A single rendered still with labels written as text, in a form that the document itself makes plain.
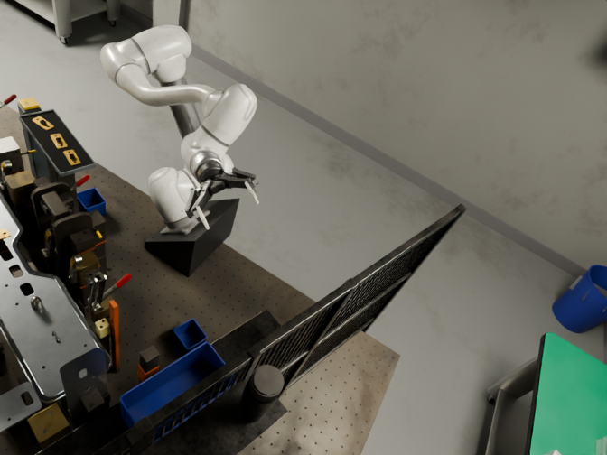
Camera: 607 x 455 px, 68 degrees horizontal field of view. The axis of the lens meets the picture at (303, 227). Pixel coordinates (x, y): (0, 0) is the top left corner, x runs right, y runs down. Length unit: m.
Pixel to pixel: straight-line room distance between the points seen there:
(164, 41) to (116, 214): 0.96
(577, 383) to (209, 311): 1.92
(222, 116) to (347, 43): 2.87
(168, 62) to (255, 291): 1.08
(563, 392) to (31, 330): 2.39
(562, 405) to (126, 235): 2.28
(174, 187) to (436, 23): 2.50
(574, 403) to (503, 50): 2.40
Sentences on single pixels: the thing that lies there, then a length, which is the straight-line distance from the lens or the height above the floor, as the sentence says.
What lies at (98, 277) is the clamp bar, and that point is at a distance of 1.59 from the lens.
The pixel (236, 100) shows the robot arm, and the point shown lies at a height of 1.79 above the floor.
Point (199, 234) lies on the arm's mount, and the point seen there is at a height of 0.97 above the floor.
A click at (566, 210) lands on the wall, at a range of 4.36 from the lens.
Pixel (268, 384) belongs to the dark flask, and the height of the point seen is 1.61.
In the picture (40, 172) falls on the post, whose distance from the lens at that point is 2.50.
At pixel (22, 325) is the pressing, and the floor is 1.00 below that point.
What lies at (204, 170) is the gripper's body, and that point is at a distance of 1.25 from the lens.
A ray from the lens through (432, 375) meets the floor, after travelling 3.25.
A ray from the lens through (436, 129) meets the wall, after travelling 4.12.
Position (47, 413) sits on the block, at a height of 1.06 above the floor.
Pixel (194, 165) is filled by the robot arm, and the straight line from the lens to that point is 1.29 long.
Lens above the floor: 2.53
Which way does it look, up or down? 46 degrees down
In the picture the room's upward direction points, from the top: 24 degrees clockwise
